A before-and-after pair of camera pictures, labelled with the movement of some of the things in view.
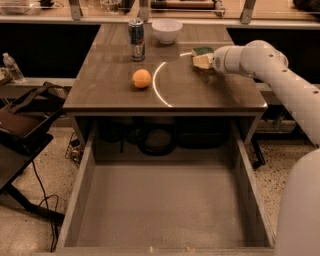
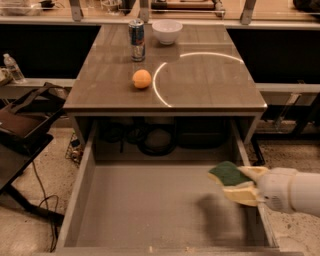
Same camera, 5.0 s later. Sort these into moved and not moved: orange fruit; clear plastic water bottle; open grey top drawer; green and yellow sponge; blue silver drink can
Moved: green and yellow sponge
Not moved: orange fruit; clear plastic water bottle; open grey top drawer; blue silver drink can
